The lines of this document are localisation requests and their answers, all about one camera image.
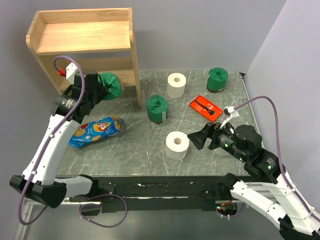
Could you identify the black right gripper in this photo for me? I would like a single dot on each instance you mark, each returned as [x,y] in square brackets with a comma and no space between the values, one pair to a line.
[211,129]

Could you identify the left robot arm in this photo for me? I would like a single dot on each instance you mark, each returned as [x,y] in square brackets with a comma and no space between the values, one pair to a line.
[39,179]

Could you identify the orange razor package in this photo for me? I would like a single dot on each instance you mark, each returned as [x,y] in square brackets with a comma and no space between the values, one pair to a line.
[206,108]

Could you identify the white paper towel roll right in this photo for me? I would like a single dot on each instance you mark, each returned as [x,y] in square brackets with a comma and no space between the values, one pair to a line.
[221,152]

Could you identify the white paper towel roll back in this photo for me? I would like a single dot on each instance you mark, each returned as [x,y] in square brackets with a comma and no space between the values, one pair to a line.
[176,83]

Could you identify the white paper towel roll front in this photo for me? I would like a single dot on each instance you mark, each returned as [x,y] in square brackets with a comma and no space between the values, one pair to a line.
[176,145]

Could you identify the white paper towel roll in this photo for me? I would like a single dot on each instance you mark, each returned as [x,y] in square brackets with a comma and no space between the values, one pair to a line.
[176,83]
[176,145]
[221,152]

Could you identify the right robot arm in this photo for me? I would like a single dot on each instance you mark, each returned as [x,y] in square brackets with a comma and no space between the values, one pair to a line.
[294,220]

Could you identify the green roll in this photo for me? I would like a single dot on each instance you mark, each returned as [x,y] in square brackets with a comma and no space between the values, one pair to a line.
[217,79]
[157,109]
[112,84]

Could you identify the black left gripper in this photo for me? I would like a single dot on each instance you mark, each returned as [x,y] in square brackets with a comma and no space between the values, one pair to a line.
[102,91]

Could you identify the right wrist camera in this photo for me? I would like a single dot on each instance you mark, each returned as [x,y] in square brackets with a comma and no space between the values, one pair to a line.
[231,113]

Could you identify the blue chips bag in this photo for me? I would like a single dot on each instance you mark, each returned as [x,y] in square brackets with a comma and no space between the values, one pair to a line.
[96,130]

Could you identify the wooden shelf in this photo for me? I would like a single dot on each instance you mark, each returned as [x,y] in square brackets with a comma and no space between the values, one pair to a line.
[84,31]

